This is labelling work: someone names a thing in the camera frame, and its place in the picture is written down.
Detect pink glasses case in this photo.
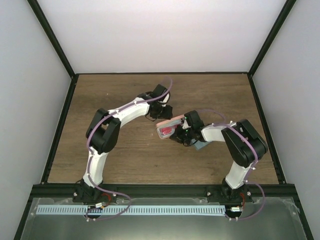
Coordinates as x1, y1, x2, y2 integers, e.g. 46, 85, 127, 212
155, 115, 185, 139

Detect light blue slotted cable duct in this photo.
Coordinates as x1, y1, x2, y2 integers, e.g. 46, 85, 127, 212
35, 205, 226, 216

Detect black front mounting rail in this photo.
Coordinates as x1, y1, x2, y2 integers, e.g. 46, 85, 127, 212
32, 183, 296, 203

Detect thin red sunglasses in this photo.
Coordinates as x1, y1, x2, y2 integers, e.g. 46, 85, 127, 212
159, 126, 176, 139

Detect grey glasses case green lining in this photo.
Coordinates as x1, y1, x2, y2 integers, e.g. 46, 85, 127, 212
194, 141, 210, 151

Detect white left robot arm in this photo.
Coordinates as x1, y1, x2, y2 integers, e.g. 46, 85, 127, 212
82, 84, 173, 202

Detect black aluminium frame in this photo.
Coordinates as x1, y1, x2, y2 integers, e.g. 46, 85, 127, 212
13, 0, 315, 240

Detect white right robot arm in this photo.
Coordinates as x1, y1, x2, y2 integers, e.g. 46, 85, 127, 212
169, 110, 268, 202

